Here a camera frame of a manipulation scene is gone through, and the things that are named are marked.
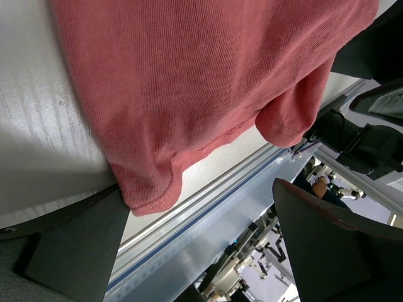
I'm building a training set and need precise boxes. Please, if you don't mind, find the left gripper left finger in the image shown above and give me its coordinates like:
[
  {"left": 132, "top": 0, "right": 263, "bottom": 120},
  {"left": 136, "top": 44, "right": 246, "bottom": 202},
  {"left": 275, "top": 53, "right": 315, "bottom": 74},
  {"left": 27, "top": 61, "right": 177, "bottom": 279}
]
[{"left": 1, "top": 185, "right": 129, "bottom": 301}]

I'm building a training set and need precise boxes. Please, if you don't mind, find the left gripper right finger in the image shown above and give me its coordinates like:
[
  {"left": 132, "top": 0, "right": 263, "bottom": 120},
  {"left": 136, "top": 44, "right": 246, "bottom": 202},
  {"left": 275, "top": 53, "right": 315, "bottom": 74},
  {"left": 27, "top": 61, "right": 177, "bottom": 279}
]
[{"left": 273, "top": 179, "right": 402, "bottom": 301}]

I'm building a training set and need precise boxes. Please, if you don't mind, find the red t shirt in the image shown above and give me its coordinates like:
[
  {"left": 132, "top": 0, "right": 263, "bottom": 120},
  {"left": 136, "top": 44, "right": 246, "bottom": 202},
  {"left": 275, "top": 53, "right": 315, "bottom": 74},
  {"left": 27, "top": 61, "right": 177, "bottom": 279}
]
[{"left": 52, "top": 1, "right": 378, "bottom": 216}]

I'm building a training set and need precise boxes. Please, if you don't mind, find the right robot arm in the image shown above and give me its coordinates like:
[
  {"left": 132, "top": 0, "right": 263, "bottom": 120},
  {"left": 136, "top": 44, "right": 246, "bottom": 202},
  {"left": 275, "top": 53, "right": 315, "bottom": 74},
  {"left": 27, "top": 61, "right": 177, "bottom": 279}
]
[{"left": 304, "top": 1, "right": 402, "bottom": 180}]

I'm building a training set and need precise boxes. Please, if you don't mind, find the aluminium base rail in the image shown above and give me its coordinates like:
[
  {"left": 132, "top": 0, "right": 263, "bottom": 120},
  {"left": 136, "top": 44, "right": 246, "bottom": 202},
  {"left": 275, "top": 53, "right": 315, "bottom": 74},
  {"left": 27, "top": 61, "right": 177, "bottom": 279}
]
[{"left": 118, "top": 143, "right": 293, "bottom": 262}]

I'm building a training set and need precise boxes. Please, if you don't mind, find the white slotted cable duct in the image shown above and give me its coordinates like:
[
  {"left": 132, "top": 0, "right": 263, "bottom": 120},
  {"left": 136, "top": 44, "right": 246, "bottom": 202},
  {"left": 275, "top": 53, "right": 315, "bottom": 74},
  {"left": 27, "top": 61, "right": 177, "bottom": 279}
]
[{"left": 104, "top": 171, "right": 274, "bottom": 301}]

